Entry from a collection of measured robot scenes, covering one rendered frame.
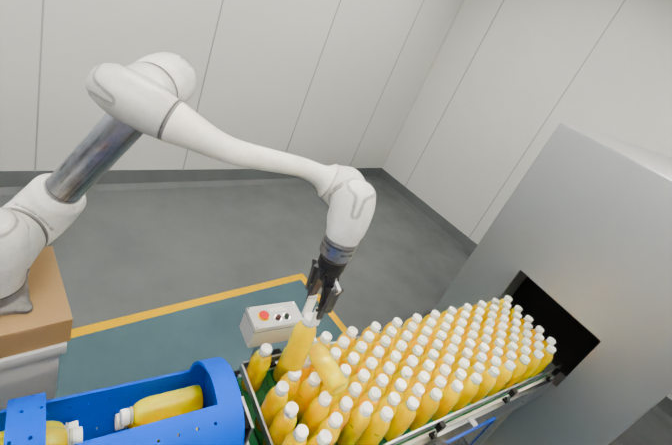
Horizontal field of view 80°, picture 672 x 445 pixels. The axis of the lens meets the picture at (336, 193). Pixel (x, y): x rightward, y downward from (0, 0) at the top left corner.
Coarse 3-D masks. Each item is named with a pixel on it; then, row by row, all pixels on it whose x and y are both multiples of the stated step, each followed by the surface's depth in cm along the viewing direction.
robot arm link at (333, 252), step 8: (328, 240) 100; (320, 248) 104; (328, 248) 101; (336, 248) 100; (344, 248) 99; (352, 248) 101; (328, 256) 101; (336, 256) 100; (344, 256) 101; (352, 256) 103
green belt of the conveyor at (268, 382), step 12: (240, 384) 140; (264, 384) 144; (276, 384) 145; (528, 384) 197; (264, 396) 140; (252, 408) 135; (252, 420) 131; (432, 420) 158; (252, 432) 128; (408, 432) 149; (252, 444) 126; (336, 444) 135; (396, 444) 143
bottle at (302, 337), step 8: (296, 328) 115; (304, 328) 114; (312, 328) 115; (296, 336) 115; (304, 336) 114; (312, 336) 115; (288, 344) 118; (296, 344) 115; (304, 344) 115; (288, 352) 118; (296, 352) 116; (304, 352) 117; (288, 360) 119; (296, 360) 118; (304, 360) 119; (288, 368) 119; (296, 368) 119
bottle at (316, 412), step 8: (312, 400) 129; (312, 408) 127; (320, 408) 126; (328, 408) 127; (304, 416) 130; (312, 416) 126; (320, 416) 126; (304, 424) 129; (312, 424) 127; (312, 432) 129
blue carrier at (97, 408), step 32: (128, 384) 106; (160, 384) 112; (192, 384) 118; (224, 384) 102; (0, 416) 91; (32, 416) 81; (64, 416) 100; (96, 416) 104; (192, 416) 94; (224, 416) 97
